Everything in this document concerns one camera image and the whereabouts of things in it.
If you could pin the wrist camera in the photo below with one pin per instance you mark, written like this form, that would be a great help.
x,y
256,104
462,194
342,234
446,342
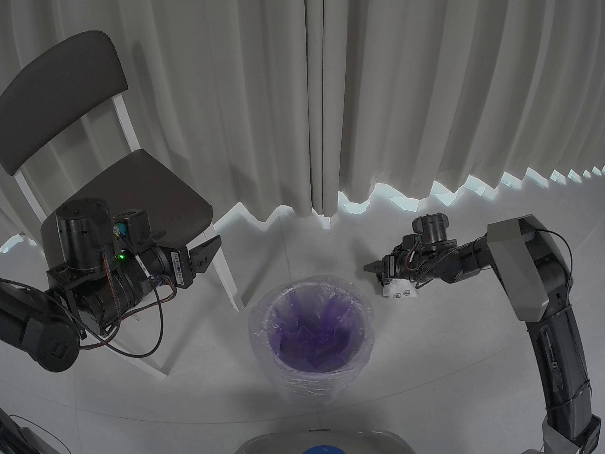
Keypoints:
x,y
134,227
409,243

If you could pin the white curtain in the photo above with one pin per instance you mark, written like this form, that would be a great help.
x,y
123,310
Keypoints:
x,y
449,88
212,88

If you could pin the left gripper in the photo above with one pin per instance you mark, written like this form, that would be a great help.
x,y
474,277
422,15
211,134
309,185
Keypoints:
x,y
142,282

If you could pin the white printed wrapper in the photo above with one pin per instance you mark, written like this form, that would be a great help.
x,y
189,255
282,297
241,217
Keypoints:
x,y
401,292

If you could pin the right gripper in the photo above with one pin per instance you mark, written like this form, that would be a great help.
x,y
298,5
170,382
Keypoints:
x,y
401,267

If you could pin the white trash bin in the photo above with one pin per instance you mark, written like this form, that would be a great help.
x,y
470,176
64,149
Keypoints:
x,y
307,386

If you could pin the purple plastic bag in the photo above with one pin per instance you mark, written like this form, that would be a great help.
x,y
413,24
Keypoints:
x,y
321,334

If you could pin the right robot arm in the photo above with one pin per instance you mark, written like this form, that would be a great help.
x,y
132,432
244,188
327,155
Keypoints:
x,y
520,272

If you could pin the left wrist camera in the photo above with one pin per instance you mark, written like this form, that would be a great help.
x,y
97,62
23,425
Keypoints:
x,y
134,227

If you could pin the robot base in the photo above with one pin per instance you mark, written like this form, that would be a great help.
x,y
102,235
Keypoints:
x,y
283,445

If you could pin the dark grey white-legged chair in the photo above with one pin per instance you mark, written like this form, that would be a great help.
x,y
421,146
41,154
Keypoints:
x,y
142,182

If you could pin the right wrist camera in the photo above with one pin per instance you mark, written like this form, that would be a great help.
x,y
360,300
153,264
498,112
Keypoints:
x,y
409,243

